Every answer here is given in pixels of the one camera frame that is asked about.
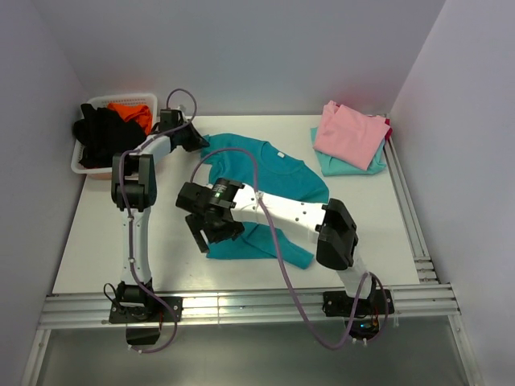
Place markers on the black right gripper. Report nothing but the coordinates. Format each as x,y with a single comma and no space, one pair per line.
232,229

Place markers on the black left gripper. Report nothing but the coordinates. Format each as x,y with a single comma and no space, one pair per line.
197,142

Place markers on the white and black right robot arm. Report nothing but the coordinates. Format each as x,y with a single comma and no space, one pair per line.
328,226

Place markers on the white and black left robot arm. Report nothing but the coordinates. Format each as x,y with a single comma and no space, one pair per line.
134,192

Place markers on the orange t shirt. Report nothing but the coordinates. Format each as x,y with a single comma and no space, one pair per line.
141,114

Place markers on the white plastic laundry basket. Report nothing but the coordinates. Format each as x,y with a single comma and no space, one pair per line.
131,99

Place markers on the black t shirt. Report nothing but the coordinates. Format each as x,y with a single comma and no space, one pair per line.
104,134

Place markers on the folded light teal t shirt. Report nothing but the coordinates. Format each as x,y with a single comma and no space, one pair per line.
331,166

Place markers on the folded pink t shirt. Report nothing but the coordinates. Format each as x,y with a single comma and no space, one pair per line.
348,135

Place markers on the folded red t shirt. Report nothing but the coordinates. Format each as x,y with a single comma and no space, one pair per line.
389,131

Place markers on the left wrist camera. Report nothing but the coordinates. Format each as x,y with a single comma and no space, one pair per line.
170,119

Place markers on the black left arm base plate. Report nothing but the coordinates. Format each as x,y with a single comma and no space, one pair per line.
140,314

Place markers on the aluminium front frame rail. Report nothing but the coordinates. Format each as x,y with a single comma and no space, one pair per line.
75,311

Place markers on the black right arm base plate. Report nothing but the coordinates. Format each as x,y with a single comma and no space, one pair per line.
339,304

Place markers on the aluminium right side rail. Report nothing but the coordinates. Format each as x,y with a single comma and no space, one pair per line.
422,259

